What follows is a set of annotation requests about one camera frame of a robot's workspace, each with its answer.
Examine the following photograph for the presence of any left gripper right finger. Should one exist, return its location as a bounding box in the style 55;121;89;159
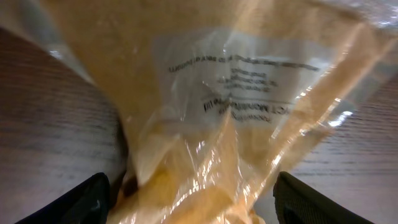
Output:
273;172;372;224

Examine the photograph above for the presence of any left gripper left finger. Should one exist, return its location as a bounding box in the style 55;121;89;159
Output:
17;172;110;224

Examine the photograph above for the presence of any beige snack bag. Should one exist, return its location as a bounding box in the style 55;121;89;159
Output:
9;0;397;223

